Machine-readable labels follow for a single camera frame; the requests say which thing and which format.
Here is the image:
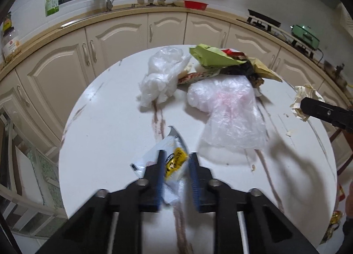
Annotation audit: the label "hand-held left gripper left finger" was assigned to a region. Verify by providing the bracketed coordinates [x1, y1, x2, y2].
[36, 149, 167, 254]

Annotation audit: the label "red white striped wrapper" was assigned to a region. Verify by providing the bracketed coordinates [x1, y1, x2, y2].
[176, 69, 221, 85]

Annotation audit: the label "clear plastic wrap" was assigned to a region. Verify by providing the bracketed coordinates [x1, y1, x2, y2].
[138, 46, 192, 111]

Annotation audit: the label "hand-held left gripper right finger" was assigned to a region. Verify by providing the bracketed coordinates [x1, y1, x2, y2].
[188, 152, 320, 254]

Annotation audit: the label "white paper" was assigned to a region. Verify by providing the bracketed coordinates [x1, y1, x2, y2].
[289, 83, 326, 122]

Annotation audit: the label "gold foil wrapper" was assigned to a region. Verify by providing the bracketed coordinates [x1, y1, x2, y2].
[321, 210, 344, 245]

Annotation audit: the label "clear plastic bag pink print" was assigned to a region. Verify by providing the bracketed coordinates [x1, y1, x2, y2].
[187, 75, 268, 151]

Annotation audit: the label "cream kitchen cabinets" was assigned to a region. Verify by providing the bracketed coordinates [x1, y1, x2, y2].
[0, 4, 353, 177]

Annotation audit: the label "round white table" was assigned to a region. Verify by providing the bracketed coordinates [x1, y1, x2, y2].
[58, 44, 338, 254]

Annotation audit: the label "black plastic bag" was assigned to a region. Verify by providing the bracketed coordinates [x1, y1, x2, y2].
[221, 59, 265, 87]

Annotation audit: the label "green bottle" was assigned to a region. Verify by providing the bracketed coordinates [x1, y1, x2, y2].
[45, 0, 60, 17]

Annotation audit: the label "green electric pot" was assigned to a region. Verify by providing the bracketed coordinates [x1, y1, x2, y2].
[291, 23, 320, 50]

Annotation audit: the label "tan yellow packet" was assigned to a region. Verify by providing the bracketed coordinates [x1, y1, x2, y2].
[248, 57, 284, 83]

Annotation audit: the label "green packet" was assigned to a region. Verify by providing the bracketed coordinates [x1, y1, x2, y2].
[189, 44, 247, 68]

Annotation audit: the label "clear jar yellow label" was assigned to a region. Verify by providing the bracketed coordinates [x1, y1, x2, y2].
[2, 12, 21, 60]

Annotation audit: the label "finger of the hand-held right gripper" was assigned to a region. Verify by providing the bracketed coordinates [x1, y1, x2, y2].
[300, 97, 353, 134]

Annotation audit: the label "wooden chair beige seat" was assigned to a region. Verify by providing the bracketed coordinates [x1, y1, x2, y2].
[329, 127, 353, 177]

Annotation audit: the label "white yellow snack wrapper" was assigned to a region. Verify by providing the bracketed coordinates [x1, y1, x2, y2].
[130, 125, 191, 206]

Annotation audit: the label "red basin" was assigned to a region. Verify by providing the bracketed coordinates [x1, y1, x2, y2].
[183, 0, 208, 11]

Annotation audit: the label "white shelf rack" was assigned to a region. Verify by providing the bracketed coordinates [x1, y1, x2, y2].
[0, 108, 68, 238]

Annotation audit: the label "black gas stove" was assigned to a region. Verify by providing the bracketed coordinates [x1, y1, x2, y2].
[246, 9, 282, 29]

